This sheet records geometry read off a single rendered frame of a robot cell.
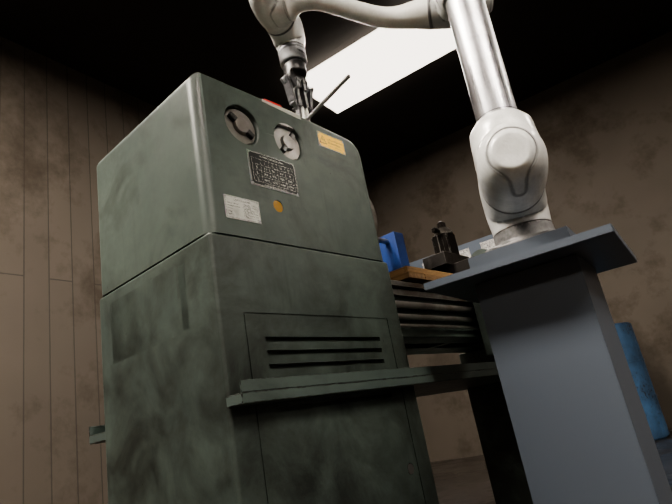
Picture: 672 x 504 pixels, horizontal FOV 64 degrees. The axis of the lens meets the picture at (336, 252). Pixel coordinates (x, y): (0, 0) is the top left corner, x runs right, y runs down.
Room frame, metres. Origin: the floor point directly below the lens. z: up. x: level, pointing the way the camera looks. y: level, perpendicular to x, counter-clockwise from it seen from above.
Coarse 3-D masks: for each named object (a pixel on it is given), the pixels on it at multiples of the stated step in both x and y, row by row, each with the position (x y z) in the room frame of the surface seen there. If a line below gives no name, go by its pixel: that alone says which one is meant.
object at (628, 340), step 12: (624, 324) 3.98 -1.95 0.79; (624, 336) 3.96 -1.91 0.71; (624, 348) 3.95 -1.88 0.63; (636, 348) 4.01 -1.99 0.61; (636, 360) 3.97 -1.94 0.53; (636, 372) 3.96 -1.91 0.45; (636, 384) 3.95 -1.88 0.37; (648, 384) 4.00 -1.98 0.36; (648, 396) 3.98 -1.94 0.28; (648, 408) 3.96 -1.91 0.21; (660, 408) 4.06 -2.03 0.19; (648, 420) 3.95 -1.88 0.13; (660, 420) 4.00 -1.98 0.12; (660, 432) 3.97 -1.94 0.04
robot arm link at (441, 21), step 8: (432, 0) 1.31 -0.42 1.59; (488, 0) 1.28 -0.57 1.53; (432, 8) 1.32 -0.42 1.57; (440, 8) 1.29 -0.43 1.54; (488, 8) 1.30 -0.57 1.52; (432, 16) 1.33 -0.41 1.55; (440, 16) 1.33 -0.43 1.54; (432, 24) 1.36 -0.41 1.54; (440, 24) 1.35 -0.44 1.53; (448, 24) 1.35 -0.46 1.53
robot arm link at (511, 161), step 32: (448, 0) 1.17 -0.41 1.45; (480, 0) 1.14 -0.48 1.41; (480, 32) 1.13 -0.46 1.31; (480, 64) 1.14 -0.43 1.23; (480, 96) 1.15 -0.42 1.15; (512, 96) 1.15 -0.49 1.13; (480, 128) 1.14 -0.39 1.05; (512, 128) 1.07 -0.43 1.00; (480, 160) 1.12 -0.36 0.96; (512, 160) 1.08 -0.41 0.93; (544, 160) 1.10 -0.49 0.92; (512, 192) 1.15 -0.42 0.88
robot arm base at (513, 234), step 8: (520, 224) 1.31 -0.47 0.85; (528, 224) 1.30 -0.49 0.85; (536, 224) 1.30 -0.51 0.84; (544, 224) 1.31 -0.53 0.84; (552, 224) 1.33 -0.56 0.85; (504, 232) 1.33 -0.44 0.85; (512, 232) 1.32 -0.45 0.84; (520, 232) 1.31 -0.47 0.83; (528, 232) 1.30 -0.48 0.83; (536, 232) 1.29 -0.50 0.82; (544, 232) 1.27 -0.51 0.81; (496, 240) 1.37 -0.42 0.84; (504, 240) 1.34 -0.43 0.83; (512, 240) 1.32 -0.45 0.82; (520, 240) 1.30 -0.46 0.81; (496, 248) 1.33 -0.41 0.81
